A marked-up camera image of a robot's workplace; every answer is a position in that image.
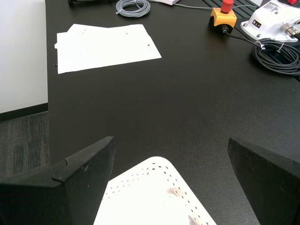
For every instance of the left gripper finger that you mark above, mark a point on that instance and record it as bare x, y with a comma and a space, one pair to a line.
58, 192
269, 182

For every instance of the white industrial robot arm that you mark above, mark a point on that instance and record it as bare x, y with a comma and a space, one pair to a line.
267, 25

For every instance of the white perforated basket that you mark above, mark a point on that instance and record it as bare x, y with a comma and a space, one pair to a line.
140, 199

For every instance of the white paper sheet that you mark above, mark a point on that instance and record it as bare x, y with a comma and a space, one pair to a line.
112, 49

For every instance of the white folded booklet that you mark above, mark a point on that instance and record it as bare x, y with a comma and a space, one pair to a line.
70, 35

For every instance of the yellow red emergency stop button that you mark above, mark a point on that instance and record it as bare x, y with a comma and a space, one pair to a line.
222, 18

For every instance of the red connector cap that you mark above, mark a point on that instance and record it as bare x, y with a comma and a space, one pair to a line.
292, 1

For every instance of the black grey handheld tool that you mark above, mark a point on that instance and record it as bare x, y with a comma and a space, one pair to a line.
89, 2

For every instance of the flat white box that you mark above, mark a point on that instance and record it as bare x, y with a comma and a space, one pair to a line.
167, 2

